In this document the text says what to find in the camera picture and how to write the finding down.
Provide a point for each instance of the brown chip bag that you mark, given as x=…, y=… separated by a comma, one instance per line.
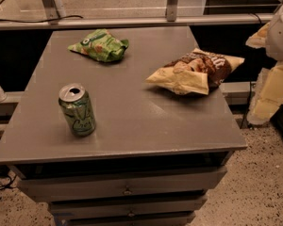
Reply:
x=195, y=72

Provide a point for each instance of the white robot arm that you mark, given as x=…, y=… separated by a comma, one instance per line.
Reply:
x=274, y=39

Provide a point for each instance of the green chip bag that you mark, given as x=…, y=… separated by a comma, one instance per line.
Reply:
x=101, y=46

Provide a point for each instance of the grey drawer cabinet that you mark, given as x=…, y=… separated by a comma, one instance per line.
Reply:
x=138, y=127

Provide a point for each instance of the green soda can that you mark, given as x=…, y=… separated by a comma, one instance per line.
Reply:
x=76, y=107

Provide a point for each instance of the middle grey drawer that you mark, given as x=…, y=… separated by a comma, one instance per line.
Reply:
x=129, y=207

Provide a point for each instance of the grey drawer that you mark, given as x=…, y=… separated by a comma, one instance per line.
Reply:
x=122, y=184
x=162, y=219
x=129, y=207

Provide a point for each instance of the top grey drawer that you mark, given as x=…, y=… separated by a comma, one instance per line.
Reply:
x=122, y=184

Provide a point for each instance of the bottom grey drawer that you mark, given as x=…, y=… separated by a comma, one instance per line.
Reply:
x=162, y=219

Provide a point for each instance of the metal frame rail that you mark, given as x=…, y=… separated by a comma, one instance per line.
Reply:
x=80, y=23

